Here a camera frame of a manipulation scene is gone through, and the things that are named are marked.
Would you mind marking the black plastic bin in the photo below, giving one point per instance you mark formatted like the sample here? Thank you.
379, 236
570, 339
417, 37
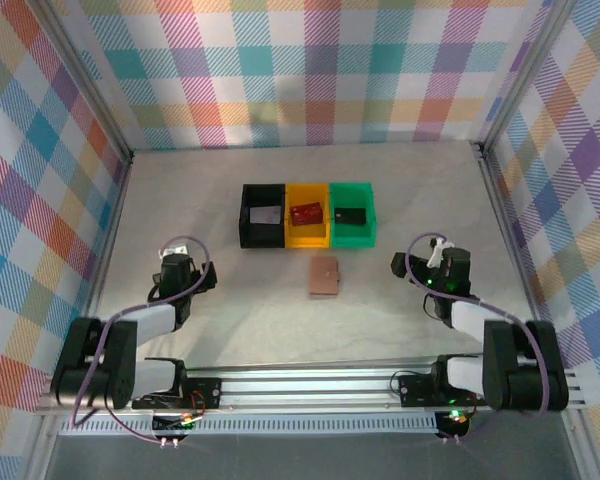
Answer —
245, 240

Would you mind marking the small circuit board with LEDs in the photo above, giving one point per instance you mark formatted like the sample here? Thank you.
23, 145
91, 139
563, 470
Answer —
175, 422
457, 417

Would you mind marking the aluminium side rail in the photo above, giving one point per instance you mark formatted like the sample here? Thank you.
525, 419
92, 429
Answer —
106, 250
515, 250

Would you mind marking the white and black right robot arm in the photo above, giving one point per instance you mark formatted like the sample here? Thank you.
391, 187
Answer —
467, 315

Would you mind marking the aluminium frame post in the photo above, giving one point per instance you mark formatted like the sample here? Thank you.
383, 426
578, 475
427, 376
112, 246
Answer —
94, 85
524, 75

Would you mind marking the green plastic bin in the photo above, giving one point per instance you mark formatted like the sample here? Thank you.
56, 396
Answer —
352, 240

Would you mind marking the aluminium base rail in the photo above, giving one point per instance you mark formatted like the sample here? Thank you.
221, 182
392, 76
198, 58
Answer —
305, 387

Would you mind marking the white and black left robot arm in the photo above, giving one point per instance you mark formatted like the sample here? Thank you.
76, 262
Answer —
150, 320

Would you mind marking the red credit card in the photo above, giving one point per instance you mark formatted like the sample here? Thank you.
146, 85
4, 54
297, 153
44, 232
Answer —
306, 214

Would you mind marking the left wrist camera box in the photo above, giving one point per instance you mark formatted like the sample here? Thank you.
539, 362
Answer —
176, 248

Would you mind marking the silver credit card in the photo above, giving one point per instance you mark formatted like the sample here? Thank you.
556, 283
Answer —
265, 215

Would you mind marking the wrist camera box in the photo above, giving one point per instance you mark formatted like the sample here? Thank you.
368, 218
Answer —
176, 248
436, 255

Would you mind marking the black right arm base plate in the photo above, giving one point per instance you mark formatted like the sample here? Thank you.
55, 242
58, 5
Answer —
412, 390

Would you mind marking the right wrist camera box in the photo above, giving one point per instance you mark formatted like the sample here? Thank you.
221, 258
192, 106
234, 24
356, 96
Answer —
436, 255

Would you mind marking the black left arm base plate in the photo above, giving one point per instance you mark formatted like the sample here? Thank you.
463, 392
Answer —
210, 392

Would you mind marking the yellow plastic bin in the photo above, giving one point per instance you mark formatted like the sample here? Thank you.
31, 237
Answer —
307, 240

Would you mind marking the black credit card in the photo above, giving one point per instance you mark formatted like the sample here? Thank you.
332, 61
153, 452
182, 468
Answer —
350, 215

